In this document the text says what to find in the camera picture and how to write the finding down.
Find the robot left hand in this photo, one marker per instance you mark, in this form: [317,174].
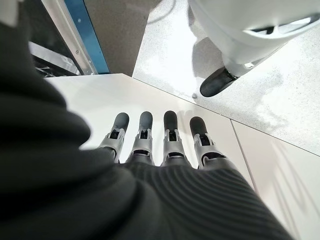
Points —
[125,200]

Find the white robot leg black foot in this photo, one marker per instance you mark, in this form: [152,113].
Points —
[237,30]

